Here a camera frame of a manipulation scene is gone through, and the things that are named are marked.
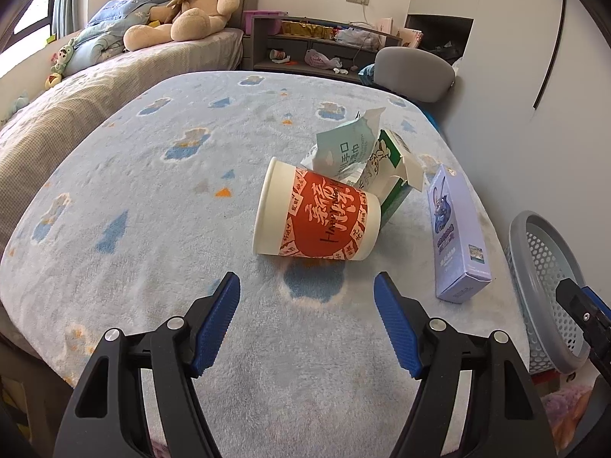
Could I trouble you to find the green white carton box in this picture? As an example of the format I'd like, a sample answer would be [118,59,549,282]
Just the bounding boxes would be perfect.
[355,129,425,227]

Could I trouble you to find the red white paper cup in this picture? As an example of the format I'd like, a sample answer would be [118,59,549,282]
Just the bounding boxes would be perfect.
[253,158,381,261]

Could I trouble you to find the grey perforated trash basket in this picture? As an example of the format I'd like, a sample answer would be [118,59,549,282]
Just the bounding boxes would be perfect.
[505,211,589,374]

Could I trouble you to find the purple fluffy rug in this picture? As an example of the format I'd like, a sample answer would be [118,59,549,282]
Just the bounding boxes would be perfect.
[541,385,592,452]

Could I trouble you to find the purple long box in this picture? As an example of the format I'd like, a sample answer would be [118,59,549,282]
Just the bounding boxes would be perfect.
[428,164,492,304]

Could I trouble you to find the light blue patterned blanket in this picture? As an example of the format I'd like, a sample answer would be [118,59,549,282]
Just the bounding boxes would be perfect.
[1,71,528,457]

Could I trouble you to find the beige bed sheet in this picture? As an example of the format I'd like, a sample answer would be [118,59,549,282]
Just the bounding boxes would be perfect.
[1,28,243,247]

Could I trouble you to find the grey chair backrest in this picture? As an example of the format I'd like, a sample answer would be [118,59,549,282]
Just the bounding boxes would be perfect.
[374,47,456,103]

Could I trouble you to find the light blue wipes packet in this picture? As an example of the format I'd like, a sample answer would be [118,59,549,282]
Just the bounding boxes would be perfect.
[300,108,385,186]

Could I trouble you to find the small green plush doll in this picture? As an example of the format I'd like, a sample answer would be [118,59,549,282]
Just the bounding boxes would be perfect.
[45,38,74,90]

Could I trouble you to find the blue folded quilt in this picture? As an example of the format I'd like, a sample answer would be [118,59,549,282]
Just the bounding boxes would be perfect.
[63,0,155,77]

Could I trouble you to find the grey bedside shelf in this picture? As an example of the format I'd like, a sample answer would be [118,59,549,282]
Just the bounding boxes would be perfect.
[242,15,402,84]

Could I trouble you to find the beige teddy bear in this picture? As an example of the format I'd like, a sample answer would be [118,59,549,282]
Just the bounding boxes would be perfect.
[123,0,240,52]

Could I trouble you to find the pink storage box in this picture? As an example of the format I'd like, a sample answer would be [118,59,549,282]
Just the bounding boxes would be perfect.
[242,10,288,35]

